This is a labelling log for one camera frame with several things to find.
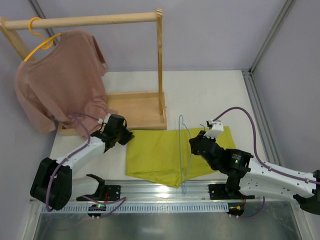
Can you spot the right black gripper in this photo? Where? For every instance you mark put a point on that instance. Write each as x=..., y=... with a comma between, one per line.
x=198, y=145

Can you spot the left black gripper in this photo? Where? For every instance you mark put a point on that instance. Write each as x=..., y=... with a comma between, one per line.
x=125, y=136

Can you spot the light blue wire hanger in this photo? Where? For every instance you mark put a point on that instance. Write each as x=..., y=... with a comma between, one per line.
x=184, y=169

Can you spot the yellow-green trousers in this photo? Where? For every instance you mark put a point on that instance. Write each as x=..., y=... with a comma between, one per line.
x=153, y=155

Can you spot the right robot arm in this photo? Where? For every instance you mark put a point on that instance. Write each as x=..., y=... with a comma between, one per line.
x=249, y=178

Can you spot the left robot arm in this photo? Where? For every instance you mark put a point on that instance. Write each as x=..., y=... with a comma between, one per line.
x=65, y=167

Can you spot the wooden clothes rack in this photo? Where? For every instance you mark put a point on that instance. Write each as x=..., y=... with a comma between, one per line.
x=139, y=96

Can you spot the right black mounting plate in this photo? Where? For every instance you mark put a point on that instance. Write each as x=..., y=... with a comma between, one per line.
x=219, y=191

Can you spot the black mounting plate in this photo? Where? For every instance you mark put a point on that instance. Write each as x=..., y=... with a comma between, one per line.
x=110, y=192
x=219, y=191

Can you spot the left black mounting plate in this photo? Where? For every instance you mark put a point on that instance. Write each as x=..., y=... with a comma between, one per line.
x=110, y=192

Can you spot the pink t-shirt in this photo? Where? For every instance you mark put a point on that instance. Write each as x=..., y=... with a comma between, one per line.
x=65, y=86

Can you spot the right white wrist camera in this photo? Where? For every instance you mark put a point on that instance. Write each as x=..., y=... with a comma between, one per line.
x=215, y=129

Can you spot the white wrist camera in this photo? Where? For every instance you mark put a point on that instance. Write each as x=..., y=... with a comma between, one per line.
x=215, y=129
x=105, y=120

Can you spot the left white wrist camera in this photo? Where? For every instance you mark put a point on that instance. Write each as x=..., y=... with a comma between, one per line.
x=105, y=120

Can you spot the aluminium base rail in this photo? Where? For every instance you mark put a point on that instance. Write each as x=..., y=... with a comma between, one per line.
x=162, y=191

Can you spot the aluminium frame profile right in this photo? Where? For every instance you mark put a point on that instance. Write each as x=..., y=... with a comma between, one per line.
x=256, y=78

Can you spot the slotted cable duct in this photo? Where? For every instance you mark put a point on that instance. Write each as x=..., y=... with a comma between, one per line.
x=141, y=208

